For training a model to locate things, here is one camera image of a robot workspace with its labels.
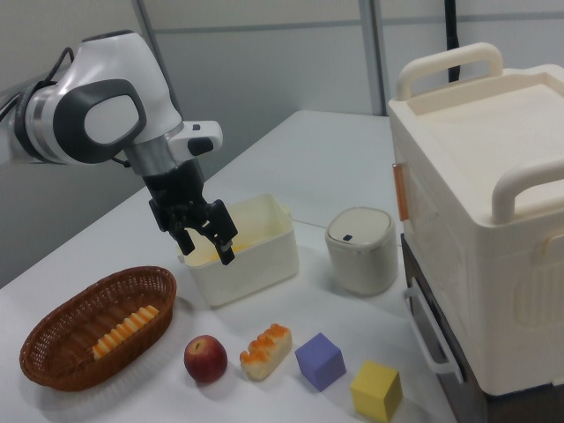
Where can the brown wicker basket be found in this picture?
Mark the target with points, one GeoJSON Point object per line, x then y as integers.
{"type": "Point", "coordinates": [66, 352]}

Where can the white plastic open container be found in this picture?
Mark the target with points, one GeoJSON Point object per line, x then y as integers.
{"type": "Point", "coordinates": [251, 273]}

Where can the yellow foam cube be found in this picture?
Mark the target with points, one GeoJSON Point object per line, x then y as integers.
{"type": "Point", "coordinates": [376, 392]}

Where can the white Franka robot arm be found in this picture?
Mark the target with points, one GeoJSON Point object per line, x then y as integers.
{"type": "Point", "coordinates": [110, 66]}

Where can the braided orange bread loaf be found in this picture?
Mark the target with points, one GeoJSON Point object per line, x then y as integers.
{"type": "Point", "coordinates": [264, 352]}

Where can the copper oven latch strip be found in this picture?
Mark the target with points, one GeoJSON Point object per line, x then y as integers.
{"type": "Point", "coordinates": [399, 191]}

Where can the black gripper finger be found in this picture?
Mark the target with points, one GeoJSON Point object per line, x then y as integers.
{"type": "Point", "coordinates": [185, 238]}
{"type": "Point", "coordinates": [222, 229]}

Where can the striped bread roll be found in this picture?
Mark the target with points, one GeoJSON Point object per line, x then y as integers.
{"type": "Point", "coordinates": [125, 330]}

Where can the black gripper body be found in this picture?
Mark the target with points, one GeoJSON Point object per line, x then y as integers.
{"type": "Point", "coordinates": [176, 194]}

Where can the small white lidded bin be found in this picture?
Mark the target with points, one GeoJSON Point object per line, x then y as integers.
{"type": "Point", "coordinates": [361, 260]}

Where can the red apple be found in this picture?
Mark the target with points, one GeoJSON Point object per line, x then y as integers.
{"type": "Point", "coordinates": [205, 359]}

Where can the purple foam cube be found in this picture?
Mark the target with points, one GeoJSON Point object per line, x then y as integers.
{"type": "Point", "coordinates": [318, 363]}

